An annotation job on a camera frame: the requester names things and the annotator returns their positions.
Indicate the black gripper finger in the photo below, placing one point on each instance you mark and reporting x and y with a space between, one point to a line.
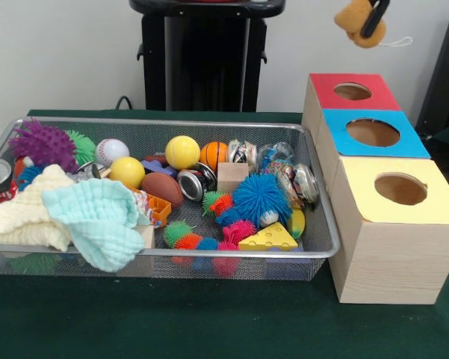
373 20

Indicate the brown bear plush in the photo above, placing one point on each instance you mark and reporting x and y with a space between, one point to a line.
353 15

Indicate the mint knitted cloth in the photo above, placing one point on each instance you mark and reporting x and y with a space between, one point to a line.
97 217

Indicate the shallow metal mesh bin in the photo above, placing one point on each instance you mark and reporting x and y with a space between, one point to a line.
314 239

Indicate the green cloth side table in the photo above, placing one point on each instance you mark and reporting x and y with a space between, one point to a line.
448 134

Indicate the blue spiky rubber ball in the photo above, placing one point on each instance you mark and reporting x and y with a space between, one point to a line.
263 198

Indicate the orange mini basketball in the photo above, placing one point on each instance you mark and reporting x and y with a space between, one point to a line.
214 157

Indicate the yellow ball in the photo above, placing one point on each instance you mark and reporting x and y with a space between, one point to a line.
182 152
127 172

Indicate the multicolour spiky caterpillar toy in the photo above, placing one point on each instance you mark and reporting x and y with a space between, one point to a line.
220 203
179 233

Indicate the yellow cheese wedge toy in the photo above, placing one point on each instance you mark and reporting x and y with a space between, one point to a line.
270 237

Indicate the brown mini football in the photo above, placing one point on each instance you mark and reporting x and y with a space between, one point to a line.
162 188

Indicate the white mini baseball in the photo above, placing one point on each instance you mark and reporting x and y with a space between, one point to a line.
112 151

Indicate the dark green table cloth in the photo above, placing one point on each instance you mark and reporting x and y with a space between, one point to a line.
209 321

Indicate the purple spiky monster toy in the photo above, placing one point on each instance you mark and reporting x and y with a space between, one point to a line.
45 146

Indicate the cream knitted cloth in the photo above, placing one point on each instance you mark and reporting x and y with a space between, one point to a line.
18 217

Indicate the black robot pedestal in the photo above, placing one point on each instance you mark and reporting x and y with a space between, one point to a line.
209 56

